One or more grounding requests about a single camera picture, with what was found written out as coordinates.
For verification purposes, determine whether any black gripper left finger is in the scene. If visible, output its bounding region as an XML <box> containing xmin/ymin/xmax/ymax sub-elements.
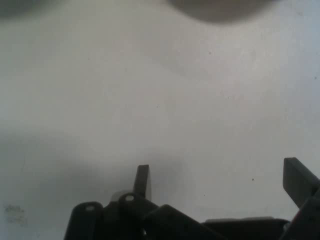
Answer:
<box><xmin>63</xmin><ymin>164</ymin><xmax>221</xmax><ymax>240</ymax></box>

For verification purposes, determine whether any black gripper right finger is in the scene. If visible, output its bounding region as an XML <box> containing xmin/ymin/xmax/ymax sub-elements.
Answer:
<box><xmin>279</xmin><ymin>157</ymin><xmax>320</xmax><ymax>240</ymax></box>

